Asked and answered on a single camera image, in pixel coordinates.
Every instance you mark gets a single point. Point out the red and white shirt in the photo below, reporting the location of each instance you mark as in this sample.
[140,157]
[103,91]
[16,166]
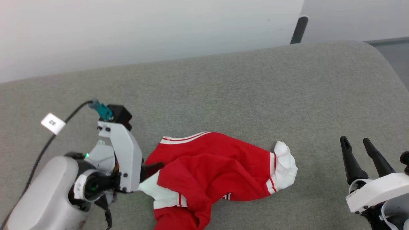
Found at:
[217,166]

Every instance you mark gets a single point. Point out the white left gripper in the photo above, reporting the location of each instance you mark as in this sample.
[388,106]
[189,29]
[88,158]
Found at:
[126,156]

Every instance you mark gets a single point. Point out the grey fabric sofa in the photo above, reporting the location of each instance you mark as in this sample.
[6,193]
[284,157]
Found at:
[223,95]

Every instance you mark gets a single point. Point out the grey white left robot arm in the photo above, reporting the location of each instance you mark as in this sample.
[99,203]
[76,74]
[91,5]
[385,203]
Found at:
[44,195]

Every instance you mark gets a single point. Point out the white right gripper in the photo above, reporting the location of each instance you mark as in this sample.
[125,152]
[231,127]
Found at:
[377,191]

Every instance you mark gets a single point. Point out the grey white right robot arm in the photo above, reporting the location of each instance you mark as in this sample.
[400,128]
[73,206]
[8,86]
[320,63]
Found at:
[399,220]

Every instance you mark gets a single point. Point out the white board panel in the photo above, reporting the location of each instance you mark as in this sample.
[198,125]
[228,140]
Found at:
[351,19]

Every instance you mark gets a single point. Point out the black slanted pole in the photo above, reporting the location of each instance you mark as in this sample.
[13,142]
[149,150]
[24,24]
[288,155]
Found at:
[299,30]

